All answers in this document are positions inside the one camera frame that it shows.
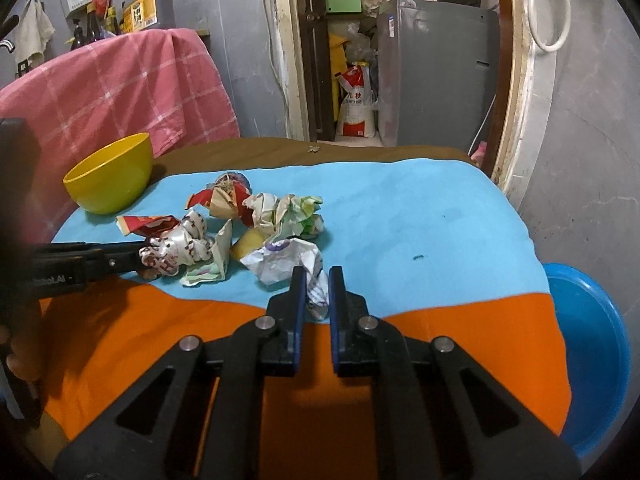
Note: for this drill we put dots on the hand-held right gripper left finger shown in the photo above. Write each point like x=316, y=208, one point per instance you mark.
x=300, y=320

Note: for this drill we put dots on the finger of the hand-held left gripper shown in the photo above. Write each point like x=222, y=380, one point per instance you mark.
x=90, y=250
x=115, y=266

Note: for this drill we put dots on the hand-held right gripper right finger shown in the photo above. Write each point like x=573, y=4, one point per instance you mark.
x=336, y=330

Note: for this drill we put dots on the white paper wrapper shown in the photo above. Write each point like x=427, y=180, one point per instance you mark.
x=280, y=265

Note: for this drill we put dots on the white brown patterned wrapper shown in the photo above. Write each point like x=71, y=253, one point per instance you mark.
x=180, y=247

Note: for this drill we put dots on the yellow plastic bowl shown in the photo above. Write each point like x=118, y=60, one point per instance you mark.
x=110, y=185

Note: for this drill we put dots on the yellow scrap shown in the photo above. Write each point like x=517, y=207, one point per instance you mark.
x=247, y=245

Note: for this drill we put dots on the pale green wrapper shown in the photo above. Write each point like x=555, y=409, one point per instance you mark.
x=220, y=255

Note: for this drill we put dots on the green white wrapper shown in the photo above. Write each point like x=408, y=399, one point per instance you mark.
x=305, y=215

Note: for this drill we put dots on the cream wrapper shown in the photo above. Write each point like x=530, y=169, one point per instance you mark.
x=260, y=210

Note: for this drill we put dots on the brown red paper wrapper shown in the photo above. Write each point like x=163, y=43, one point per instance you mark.
x=222, y=202

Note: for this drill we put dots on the purple foil wrapper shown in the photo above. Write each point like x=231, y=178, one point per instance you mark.
x=235, y=180

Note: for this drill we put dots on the blue plastic basin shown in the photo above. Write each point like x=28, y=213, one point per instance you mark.
x=595, y=350

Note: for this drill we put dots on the person's left hand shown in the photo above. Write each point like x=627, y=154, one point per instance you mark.
x=17, y=360

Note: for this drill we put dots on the blue and orange cloth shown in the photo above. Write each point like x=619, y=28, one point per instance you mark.
x=400, y=235

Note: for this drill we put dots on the pink plaid cloth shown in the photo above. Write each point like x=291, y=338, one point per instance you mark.
x=100, y=95

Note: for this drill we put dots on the white hanging towel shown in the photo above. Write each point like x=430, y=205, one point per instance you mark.
x=32, y=30

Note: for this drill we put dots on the dark glass bottle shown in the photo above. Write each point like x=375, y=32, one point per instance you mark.
x=79, y=35
x=95, y=25

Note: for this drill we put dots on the white and red sack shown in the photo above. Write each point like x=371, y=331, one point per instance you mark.
x=356, y=110

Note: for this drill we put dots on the pink item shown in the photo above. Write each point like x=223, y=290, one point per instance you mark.
x=480, y=152

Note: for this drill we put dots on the yellow plastic bag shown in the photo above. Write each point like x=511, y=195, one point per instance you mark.
x=336, y=75

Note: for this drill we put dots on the dark wooden door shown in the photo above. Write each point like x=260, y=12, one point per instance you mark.
x=312, y=60

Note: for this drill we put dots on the grey refrigerator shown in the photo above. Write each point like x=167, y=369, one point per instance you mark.
x=435, y=75

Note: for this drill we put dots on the clear plastic bags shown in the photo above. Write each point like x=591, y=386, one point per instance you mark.
x=362, y=42

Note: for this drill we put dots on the green box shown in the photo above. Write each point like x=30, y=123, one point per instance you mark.
x=344, y=4

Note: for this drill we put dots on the white door frame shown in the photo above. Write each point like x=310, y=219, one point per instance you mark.
x=289, y=60

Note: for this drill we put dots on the brown door frame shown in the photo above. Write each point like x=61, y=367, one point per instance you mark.
x=507, y=85

